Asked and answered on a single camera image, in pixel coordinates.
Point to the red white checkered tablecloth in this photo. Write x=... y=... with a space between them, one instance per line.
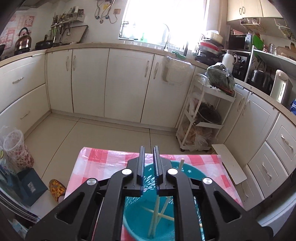
x=102 y=164

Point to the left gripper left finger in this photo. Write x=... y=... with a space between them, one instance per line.
x=94 y=211

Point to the blue dustpan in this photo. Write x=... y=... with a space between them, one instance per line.
x=32 y=187

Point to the white electric kettle pot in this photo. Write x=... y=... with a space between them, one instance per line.
x=282 y=88

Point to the floral clear waste bin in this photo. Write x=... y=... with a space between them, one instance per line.
x=14 y=145

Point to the blue perforated plastic basket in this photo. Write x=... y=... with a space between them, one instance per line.
x=161 y=203

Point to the white thermos jug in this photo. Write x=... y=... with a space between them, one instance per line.
x=229 y=60

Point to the black pan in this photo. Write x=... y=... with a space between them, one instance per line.
x=46 y=43

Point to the black microwave oven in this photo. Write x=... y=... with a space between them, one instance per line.
x=240 y=42

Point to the white tiered trolley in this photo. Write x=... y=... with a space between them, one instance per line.
x=203 y=116

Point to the steel kettle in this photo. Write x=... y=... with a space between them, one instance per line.
x=23 y=43

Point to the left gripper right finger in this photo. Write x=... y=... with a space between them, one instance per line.
x=202 y=209

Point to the white stool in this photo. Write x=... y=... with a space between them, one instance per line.
x=234 y=170

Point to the dark green bag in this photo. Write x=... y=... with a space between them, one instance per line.
x=219 y=76

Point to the yellow patterned slipper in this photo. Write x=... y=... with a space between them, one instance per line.
x=57 y=190

